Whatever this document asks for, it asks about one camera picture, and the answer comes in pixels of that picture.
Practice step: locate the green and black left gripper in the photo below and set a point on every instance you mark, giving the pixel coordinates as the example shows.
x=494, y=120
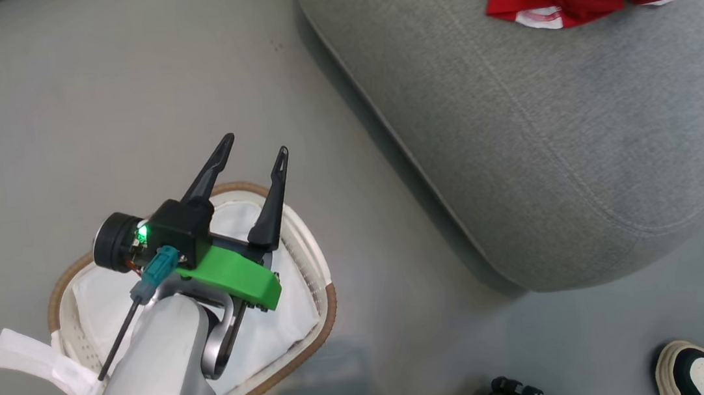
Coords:
x=229, y=276

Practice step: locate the grey fabric sofa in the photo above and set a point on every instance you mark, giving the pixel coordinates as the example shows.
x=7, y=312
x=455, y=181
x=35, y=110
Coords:
x=548, y=137

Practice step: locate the white laundry basket brown rim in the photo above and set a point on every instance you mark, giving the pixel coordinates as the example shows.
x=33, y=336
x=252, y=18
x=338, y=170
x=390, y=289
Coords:
x=306, y=248

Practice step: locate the white cloth basket liner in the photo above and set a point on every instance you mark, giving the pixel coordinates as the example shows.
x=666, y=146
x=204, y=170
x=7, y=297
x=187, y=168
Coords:
x=269, y=343

